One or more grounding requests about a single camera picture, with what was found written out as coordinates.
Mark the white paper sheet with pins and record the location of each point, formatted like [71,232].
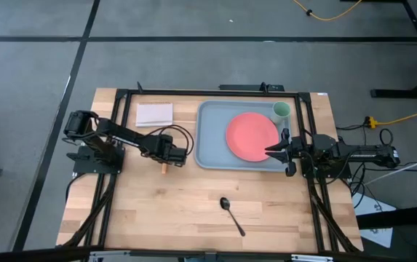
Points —
[375,225]

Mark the grey plastic tray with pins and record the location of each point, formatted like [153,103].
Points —
[211,138]

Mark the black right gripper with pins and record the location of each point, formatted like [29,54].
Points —
[296,151]

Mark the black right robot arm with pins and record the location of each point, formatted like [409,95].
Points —
[368,153]

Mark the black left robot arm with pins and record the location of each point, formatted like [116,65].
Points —
[121,132]

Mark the black aluminium table frame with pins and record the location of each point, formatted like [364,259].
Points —
[179,93]

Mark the white spiral notebook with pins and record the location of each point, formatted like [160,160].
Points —
[154,114]

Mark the pink round plate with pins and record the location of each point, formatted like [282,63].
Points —
[252,136]

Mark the dark metal spoon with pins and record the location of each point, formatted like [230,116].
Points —
[225,203]

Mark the green cup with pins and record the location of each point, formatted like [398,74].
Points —
[281,111]

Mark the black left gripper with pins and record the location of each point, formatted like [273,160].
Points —
[168,151]

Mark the small black frame bracket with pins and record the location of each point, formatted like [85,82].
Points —
[139,88]

